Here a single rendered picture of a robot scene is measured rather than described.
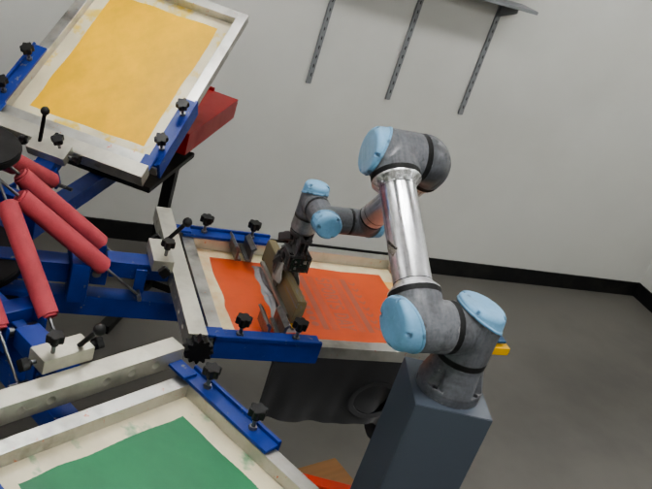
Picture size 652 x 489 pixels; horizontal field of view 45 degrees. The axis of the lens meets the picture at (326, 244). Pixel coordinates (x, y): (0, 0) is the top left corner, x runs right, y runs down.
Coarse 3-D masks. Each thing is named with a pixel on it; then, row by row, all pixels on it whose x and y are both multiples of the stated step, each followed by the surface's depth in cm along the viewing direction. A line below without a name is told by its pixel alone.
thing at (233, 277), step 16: (224, 272) 247; (240, 272) 249; (320, 272) 265; (336, 272) 269; (224, 288) 238; (240, 288) 241; (256, 288) 243; (368, 288) 265; (384, 288) 268; (368, 304) 256
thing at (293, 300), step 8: (272, 240) 253; (272, 248) 248; (264, 256) 254; (272, 256) 247; (272, 264) 246; (272, 272) 245; (288, 272) 237; (288, 280) 233; (280, 288) 237; (288, 288) 231; (296, 288) 230; (280, 296) 236; (288, 296) 231; (296, 296) 226; (288, 304) 230; (296, 304) 224; (304, 304) 225; (288, 312) 229; (296, 312) 226
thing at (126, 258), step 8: (112, 256) 218; (120, 256) 219; (128, 256) 221; (136, 256) 222; (144, 256) 223; (112, 264) 216; (120, 264) 217; (128, 264) 218; (136, 264) 219; (144, 264) 219; (120, 272) 218; (128, 272) 219; (152, 272) 221; (160, 280) 224
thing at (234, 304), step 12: (228, 300) 233; (240, 300) 235; (252, 300) 237; (264, 300) 239; (228, 312) 227; (252, 312) 231; (252, 324) 225; (324, 336) 231; (336, 336) 233; (348, 336) 235; (360, 336) 237; (372, 336) 239
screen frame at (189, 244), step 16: (192, 240) 251; (208, 240) 254; (192, 256) 242; (320, 256) 271; (336, 256) 273; (352, 256) 275; (368, 256) 278; (384, 256) 282; (192, 272) 234; (208, 288) 228; (208, 304) 221; (208, 320) 214; (320, 352) 220; (336, 352) 221; (352, 352) 223; (368, 352) 225; (384, 352) 227; (400, 352) 229
